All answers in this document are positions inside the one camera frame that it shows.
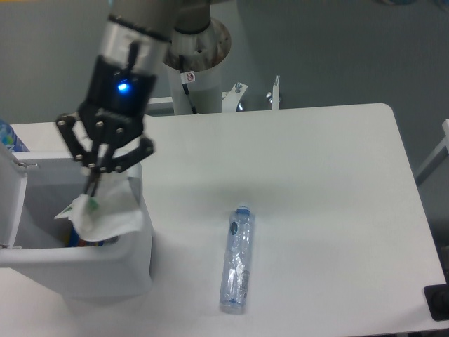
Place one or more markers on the blue snack package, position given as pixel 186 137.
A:
pixel 76 241

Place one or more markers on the white open trash can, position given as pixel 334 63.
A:
pixel 35 187

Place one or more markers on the clear plastic water bottle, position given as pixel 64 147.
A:
pixel 237 260

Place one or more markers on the black table clamp mount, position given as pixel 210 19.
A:
pixel 437 301

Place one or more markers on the white metal base frame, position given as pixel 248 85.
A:
pixel 231 100

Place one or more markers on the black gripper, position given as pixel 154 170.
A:
pixel 112 114

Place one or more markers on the blue labelled bottle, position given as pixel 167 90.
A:
pixel 10 139

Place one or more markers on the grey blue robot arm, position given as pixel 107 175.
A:
pixel 137 36

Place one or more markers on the white frame leg right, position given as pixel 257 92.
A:
pixel 436 157

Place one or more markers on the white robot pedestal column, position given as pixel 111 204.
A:
pixel 194 64

